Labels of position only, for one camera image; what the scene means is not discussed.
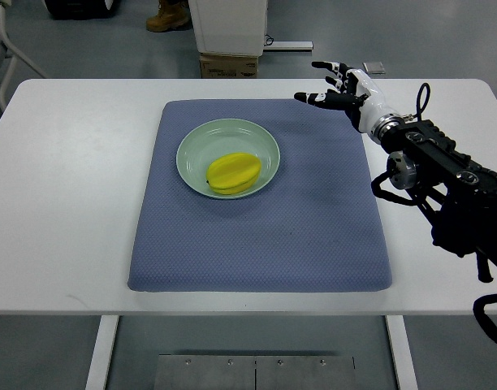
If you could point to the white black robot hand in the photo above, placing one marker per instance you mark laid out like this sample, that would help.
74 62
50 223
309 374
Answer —
353 92

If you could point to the yellow starfruit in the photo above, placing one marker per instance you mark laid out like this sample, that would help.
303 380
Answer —
233 173

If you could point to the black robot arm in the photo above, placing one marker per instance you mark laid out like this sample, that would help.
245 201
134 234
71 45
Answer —
457 196

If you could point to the small grey floor plate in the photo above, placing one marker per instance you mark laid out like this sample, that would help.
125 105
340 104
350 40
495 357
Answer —
374 67

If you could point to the light green plate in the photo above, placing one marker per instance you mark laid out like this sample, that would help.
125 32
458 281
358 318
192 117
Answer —
219 137

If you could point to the white floor foot bar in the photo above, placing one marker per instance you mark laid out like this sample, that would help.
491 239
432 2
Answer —
288 46

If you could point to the white cabinet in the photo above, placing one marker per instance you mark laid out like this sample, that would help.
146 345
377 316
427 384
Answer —
229 27

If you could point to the cardboard box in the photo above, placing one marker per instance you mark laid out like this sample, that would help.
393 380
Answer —
215 66

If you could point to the blue textured mat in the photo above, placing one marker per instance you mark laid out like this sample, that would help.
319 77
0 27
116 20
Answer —
315 228

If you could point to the tan work boot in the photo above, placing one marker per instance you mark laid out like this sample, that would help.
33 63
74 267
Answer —
171 15

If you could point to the white right table leg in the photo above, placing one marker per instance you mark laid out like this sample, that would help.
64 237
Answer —
401 354

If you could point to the white table leg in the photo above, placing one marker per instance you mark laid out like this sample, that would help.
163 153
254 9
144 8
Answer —
102 353
401 354

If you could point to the white left table leg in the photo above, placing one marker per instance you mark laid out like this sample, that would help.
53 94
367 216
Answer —
102 353

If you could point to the white chair frame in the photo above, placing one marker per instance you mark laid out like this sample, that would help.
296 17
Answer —
10 55

